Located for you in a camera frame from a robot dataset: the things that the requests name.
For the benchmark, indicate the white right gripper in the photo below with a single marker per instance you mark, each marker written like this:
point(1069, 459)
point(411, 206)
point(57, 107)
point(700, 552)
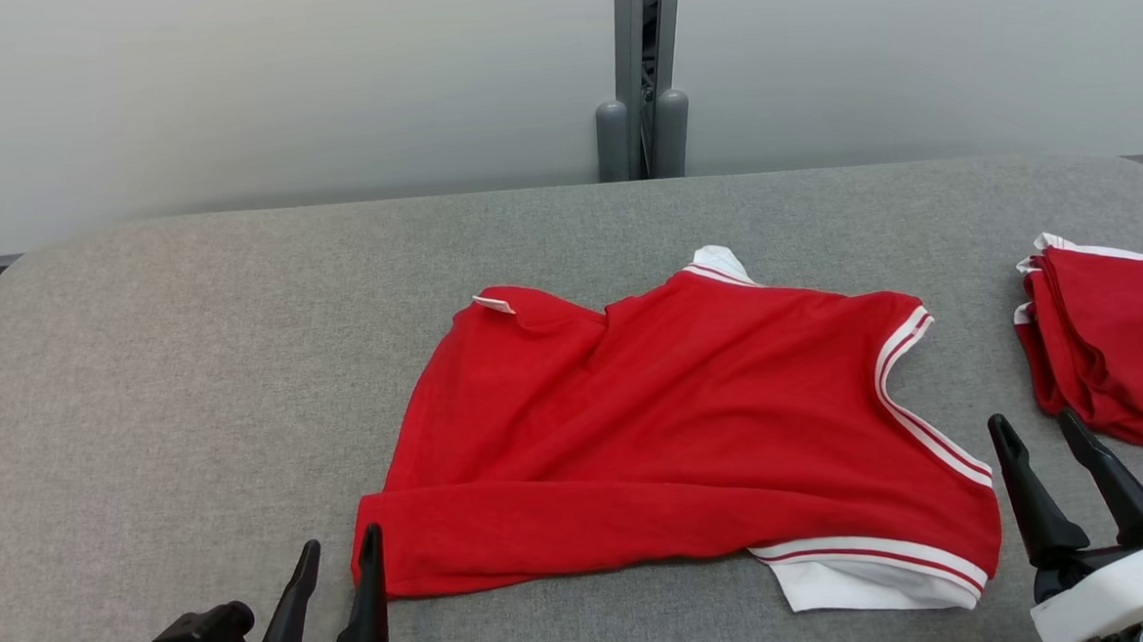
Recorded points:
point(1123, 586)

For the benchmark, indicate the red garment with white trim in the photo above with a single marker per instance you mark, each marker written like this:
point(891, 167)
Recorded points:
point(1121, 351)

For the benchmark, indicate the red shirt with white sleeves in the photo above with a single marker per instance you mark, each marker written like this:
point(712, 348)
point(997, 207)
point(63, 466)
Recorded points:
point(656, 434)

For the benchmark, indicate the grey cylindrical post foot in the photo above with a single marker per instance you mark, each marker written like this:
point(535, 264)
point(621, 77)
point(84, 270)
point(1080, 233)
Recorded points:
point(613, 143)
point(671, 135)

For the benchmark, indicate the grey metal partition post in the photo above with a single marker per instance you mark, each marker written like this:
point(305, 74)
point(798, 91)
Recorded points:
point(637, 44)

